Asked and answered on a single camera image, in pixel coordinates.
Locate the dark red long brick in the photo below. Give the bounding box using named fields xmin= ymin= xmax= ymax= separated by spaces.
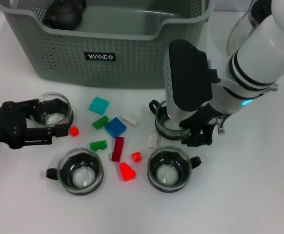
xmin=111 ymin=136 xmax=125 ymax=162

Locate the glass pitcher black handle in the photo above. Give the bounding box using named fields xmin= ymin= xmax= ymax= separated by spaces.
xmin=226 ymin=0 xmax=273 ymax=57

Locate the orange-red sloped brick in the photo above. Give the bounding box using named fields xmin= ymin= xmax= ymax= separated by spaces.
xmin=119 ymin=161 xmax=137 ymax=182

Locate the grey perforated storage bin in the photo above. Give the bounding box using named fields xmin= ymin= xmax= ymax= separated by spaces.
xmin=0 ymin=0 xmax=217 ymax=90

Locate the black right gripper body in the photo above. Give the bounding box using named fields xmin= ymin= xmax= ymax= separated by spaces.
xmin=190 ymin=102 xmax=227 ymax=137

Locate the white building brick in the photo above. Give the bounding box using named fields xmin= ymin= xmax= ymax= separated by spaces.
xmin=147 ymin=133 xmax=159 ymax=149
xmin=121 ymin=114 xmax=138 ymax=127

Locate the green building brick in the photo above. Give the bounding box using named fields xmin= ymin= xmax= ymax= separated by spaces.
xmin=89 ymin=140 xmax=108 ymax=152
xmin=91 ymin=115 xmax=109 ymax=129

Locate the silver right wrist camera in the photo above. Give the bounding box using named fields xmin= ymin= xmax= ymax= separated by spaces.
xmin=163 ymin=39 xmax=221 ymax=122

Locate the glass jar with bricks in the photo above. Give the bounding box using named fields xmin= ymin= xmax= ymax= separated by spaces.
xmin=33 ymin=92 xmax=74 ymax=129

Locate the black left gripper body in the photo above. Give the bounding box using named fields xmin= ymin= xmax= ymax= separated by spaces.
xmin=0 ymin=99 xmax=32 ymax=150

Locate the right gripper metal cable plug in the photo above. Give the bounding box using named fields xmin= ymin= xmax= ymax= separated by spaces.
xmin=216 ymin=116 xmax=226 ymax=135

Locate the cyan square building brick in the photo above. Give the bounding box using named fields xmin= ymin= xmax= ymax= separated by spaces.
xmin=88 ymin=96 xmax=110 ymax=116

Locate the glass teacup black holder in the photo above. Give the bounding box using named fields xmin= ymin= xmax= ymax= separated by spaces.
xmin=46 ymin=147 xmax=105 ymax=195
xmin=146 ymin=145 xmax=203 ymax=194
xmin=148 ymin=99 xmax=194 ymax=141

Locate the blue square building brick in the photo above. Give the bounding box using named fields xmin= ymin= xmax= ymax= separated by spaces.
xmin=104 ymin=117 xmax=127 ymax=139

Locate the dark clay teapot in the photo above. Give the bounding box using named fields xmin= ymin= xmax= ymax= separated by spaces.
xmin=44 ymin=0 xmax=86 ymax=30

